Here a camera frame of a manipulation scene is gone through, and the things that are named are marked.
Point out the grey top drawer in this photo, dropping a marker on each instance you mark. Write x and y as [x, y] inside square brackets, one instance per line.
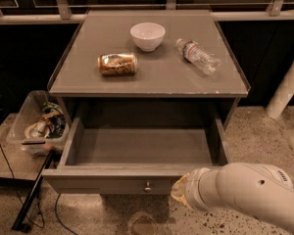
[120, 160]

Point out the black metal stand leg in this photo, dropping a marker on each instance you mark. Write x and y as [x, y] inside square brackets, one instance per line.
[19, 223]

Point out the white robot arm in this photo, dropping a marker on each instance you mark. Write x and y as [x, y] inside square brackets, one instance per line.
[260, 181]

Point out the metal railing frame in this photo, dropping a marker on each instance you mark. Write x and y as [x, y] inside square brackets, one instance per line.
[68, 4]

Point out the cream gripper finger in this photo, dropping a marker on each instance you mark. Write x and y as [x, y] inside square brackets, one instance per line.
[177, 190]

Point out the round metal drawer knob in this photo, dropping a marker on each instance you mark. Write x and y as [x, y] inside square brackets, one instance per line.
[148, 188]

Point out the clear plastic storage bin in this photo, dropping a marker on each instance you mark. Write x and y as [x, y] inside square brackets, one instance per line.
[30, 113]

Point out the white plate in bin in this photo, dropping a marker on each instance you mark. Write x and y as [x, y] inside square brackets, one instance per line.
[39, 129]

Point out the clear plastic water bottle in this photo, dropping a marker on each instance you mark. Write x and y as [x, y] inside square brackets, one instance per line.
[198, 56]

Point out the grey cabinet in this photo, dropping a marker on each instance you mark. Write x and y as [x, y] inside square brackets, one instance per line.
[161, 73]

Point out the colourful snack bags in bin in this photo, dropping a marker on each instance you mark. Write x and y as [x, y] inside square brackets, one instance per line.
[54, 118]

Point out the white ceramic bowl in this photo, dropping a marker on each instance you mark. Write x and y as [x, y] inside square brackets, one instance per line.
[147, 36]

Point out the low grey side platform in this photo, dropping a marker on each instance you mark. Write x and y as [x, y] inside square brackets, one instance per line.
[14, 162]

